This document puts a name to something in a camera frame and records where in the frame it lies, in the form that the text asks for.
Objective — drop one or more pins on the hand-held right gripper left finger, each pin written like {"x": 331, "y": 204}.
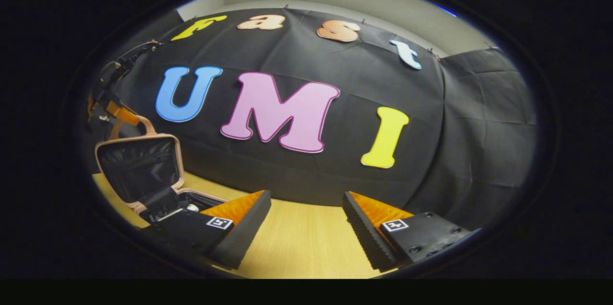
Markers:
{"x": 246, "y": 233}

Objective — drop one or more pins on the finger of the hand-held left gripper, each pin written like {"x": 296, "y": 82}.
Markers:
{"x": 123, "y": 114}

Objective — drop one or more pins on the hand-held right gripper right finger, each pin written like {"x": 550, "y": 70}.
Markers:
{"x": 366, "y": 235}

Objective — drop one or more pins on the pink suitcase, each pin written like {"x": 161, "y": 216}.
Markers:
{"x": 139, "y": 171}

